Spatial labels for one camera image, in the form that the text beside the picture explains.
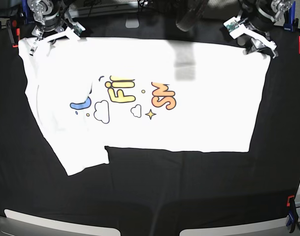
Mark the blue red clamp bottom right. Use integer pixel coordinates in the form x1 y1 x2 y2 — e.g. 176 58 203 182
286 195 297 233

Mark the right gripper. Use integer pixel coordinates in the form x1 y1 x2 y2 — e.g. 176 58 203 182
31 17 65 37

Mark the black cable on floor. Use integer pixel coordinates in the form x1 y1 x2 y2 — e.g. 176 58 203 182
83 0 101 17

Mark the black table cloth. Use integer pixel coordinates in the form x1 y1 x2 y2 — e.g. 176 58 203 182
0 27 300 236

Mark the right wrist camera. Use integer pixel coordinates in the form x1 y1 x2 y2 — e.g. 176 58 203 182
45 23 86 42

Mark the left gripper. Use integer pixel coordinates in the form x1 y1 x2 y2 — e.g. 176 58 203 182
248 15 273 32

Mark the blue clamp top right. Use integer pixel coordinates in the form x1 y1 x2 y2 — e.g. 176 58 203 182
283 0 299 32

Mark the white t-shirt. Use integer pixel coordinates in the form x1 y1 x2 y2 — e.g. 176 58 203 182
19 37 270 176

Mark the black red cable bundle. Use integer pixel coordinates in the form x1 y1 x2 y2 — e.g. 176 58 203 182
176 0 210 32

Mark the red clamp top left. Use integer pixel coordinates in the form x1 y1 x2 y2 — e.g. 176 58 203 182
6 19 20 48

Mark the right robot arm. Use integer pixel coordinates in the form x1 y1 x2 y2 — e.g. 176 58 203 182
27 0 66 39

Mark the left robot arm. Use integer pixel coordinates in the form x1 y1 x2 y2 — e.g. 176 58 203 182
238 0 299 32

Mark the blue clamp top left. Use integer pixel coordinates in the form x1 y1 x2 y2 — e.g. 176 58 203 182
21 0 34 24

